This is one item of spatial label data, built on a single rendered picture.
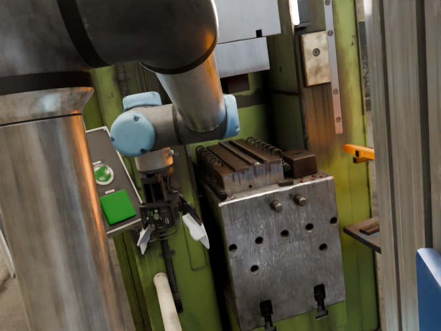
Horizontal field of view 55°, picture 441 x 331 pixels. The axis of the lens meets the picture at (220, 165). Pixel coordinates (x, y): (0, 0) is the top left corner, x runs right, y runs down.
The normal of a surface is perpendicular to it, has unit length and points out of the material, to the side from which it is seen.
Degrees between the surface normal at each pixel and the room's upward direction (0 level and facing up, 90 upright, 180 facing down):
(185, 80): 154
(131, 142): 90
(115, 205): 60
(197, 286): 90
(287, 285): 90
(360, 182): 90
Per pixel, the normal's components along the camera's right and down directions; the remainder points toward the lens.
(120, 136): 0.00, 0.26
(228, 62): 0.25, 0.21
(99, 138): 0.47, -0.39
